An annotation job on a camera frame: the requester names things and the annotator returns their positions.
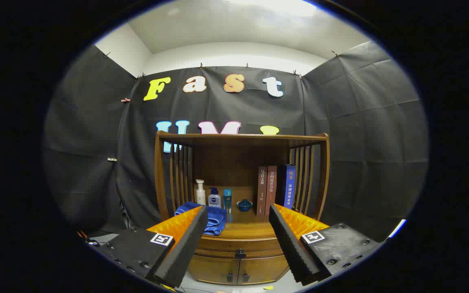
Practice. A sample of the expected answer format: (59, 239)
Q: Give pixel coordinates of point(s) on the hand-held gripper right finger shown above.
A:
(289, 244)

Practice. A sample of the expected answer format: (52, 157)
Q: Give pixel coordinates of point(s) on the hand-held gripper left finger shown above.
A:
(185, 244)

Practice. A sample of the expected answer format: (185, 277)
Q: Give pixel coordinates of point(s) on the brown wooden drawer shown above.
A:
(238, 244)

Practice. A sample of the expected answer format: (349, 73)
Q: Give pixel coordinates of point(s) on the wooden cabinet door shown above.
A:
(214, 268)
(263, 268)

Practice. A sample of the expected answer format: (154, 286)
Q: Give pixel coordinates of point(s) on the wooden countertop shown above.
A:
(250, 228)

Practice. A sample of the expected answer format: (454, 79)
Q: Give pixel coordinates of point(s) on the brown wooden cabinet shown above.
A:
(226, 162)

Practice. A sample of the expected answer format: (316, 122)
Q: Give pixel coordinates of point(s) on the folded blue towel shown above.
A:
(216, 219)

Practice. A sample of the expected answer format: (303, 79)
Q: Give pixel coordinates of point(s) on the white pump bottle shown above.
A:
(200, 197)

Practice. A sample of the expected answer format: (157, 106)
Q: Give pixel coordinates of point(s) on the white bottle with blue cap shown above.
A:
(214, 200)

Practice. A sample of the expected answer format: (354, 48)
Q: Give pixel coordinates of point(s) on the blue book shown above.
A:
(290, 187)

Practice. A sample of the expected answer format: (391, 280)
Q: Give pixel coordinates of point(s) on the blue lidded tea cup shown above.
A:
(244, 206)

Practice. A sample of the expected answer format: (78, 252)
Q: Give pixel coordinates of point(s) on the dark brown book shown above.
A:
(262, 191)

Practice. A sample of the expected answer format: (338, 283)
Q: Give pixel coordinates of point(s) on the reddish brown book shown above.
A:
(271, 187)

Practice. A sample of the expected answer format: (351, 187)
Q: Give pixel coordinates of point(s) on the clear blue bottle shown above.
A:
(227, 199)

